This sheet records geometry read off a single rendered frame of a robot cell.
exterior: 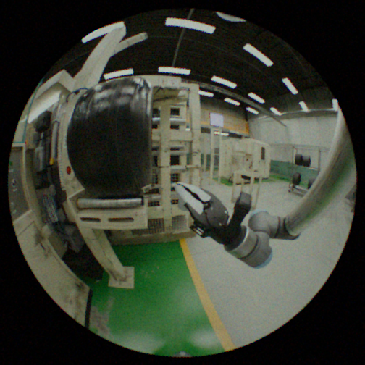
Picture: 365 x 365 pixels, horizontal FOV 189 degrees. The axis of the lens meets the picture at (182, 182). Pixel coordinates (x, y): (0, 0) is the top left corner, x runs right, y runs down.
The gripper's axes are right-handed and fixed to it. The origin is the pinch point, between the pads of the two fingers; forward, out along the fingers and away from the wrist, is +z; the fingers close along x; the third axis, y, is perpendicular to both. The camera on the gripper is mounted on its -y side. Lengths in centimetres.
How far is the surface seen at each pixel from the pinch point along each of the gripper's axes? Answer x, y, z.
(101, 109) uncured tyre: -6.9, -10.2, 27.0
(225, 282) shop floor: -1, 68, -86
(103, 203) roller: -15.6, 23.4, 21.0
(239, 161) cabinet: 404, 129, -68
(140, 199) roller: -2.3, 20.0, 10.5
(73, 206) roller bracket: -29.2, 24.3, 30.4
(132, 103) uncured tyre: 0.3, -11.9, 22.2
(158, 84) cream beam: 48, -16, 66
